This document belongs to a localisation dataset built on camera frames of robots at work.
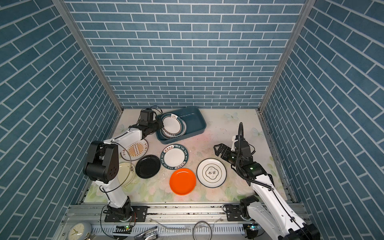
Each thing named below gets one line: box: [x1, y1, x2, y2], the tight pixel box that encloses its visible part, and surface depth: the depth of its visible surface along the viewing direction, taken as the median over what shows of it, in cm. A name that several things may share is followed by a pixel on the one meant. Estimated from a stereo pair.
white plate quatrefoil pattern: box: [196, 158, 227, 188], surface depth 89 cm
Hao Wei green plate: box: [160, 143, 189, 170], surface depth 96 cm
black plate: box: [135, 154, 161, 179], surface depth 90 cm
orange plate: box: [169, 168, 197, 196], surface depth 86 cm
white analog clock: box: [67, 222, 92, 240], surface depth 68 cm
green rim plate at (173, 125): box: [160, 112, 184, 139], surface depth 106 cm
